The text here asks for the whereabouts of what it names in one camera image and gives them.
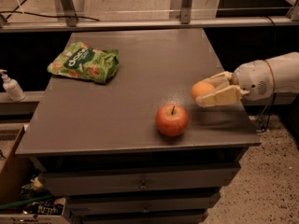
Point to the small orange fruit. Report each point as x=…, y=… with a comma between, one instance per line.
x=201, y=88

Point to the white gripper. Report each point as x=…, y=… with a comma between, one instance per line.
x=252, y=76

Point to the white pump bottle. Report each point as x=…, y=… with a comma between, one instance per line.
x=12, y=87

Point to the grey drawer cabinet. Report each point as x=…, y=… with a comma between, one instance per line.
x=98, y=145

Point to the green snack bag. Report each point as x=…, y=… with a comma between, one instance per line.
x=80, y=61

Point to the cardboard box with clutter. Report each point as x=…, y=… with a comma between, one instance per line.
x=14, y=173

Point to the red apple with stem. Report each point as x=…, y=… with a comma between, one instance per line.
x=171, y=120

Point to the metal rail frame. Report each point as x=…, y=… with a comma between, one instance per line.
x=79, y=15

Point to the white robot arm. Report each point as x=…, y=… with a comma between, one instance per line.
x=285, y=70

